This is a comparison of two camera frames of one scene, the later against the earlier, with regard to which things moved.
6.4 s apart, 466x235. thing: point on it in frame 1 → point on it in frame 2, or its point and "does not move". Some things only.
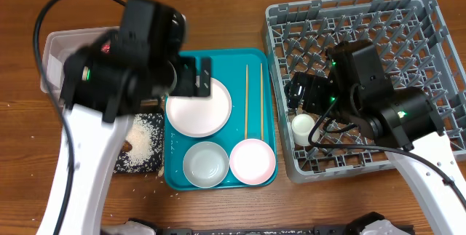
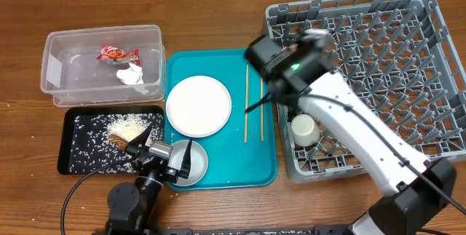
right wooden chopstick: (261, 102) does not move
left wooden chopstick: (246, 104) does not move
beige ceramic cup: (301, 125) does not move
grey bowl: (206, 164) → (198, 165)
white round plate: (200, 117) does not move
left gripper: (187, 86) → (172, 174)
